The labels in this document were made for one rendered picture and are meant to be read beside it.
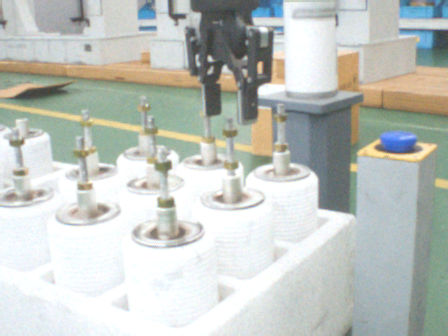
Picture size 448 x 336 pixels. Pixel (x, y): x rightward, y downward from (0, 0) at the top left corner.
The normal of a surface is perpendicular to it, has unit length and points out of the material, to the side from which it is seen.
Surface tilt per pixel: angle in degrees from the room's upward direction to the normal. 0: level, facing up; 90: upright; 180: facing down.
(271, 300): 90
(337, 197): 90
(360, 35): 90
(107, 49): 90
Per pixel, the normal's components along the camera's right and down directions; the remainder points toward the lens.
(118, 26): 0.74, 0.16
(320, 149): 0.04, 0.27
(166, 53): -0.67, 0.23
